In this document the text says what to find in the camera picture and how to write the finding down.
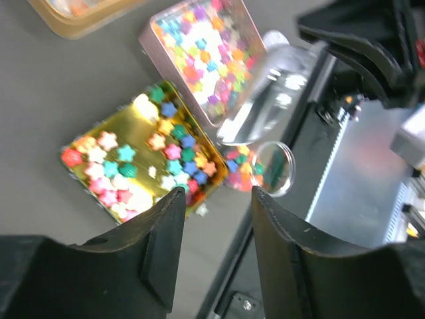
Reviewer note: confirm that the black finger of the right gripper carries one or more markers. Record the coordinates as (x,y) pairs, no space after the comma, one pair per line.
(378,40)

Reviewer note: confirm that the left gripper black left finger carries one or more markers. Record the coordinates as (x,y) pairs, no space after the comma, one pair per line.
(128,272)

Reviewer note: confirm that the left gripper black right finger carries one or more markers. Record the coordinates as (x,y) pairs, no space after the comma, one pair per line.
(307,273)

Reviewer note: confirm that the gold tin of star candies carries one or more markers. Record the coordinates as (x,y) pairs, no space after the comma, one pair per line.
(130,160)

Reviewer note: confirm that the silver metal scoop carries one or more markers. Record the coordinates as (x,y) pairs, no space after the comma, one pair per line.
(270,97)

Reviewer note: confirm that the gold tin of pastel gummies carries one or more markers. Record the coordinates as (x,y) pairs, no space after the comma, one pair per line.
(74,19)

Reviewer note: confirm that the clear plastic jar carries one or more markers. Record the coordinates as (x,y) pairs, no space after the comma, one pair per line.
(270,165)

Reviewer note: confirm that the pink tin of bright gummies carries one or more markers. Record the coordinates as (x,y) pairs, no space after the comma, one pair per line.
(207,50)

